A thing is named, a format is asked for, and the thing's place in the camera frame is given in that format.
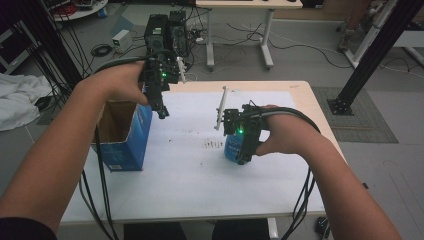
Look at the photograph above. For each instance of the white desk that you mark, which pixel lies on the white desk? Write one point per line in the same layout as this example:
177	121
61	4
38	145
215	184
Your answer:
250	3

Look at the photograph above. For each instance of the person's right hand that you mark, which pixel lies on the person's right hand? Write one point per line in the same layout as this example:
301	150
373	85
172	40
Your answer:
286	131

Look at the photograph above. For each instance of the white metal stand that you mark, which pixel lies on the white metal stand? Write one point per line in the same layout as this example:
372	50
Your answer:
370	35

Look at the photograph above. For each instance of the white cloth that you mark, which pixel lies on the white cloth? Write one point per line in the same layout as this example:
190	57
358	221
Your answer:
18	100

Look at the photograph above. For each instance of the blue cardboard box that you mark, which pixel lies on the blue cardboard box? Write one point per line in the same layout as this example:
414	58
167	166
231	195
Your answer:
128	143

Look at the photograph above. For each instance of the light wooden table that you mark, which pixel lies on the light wooden table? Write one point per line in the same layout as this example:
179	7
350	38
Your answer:
305	96

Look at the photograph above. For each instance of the blue cup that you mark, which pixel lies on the blue cup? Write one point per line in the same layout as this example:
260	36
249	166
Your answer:
230	148

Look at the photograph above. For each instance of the person's dark sleeve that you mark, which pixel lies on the person's dark sleeve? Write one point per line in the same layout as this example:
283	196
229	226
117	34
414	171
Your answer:
23	230

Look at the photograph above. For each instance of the small white device box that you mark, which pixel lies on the small white device box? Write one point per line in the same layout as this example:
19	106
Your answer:
121	40

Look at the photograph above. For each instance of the black metal post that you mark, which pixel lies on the black metal post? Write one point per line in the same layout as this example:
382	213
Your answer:
376	50

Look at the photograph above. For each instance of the black metal rack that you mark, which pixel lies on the black metal rack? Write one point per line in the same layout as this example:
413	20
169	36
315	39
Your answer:
50	43

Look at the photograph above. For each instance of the black computer tower green label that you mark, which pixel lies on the black computer tower green label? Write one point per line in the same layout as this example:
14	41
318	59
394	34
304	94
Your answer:
155	33

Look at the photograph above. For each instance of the grey floor mat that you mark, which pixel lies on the grey floor mat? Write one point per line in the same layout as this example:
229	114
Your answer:
363	123

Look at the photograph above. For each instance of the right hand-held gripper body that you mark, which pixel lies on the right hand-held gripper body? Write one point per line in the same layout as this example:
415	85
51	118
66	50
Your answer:
245	121

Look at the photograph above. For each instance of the person's left hand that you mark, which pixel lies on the person's left hand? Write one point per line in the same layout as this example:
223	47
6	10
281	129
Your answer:
116	85

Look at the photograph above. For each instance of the person's dark trousers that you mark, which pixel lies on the person's dark trousers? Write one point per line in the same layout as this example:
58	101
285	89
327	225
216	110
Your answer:
240	230

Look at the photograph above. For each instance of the round white table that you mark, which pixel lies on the round white table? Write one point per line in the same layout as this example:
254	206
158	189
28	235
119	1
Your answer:
85	12

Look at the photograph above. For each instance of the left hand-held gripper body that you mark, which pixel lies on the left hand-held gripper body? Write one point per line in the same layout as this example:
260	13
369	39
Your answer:
159	75

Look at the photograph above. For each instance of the white table mat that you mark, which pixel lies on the white table mat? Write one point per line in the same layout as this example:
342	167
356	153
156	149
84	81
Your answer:
186	186

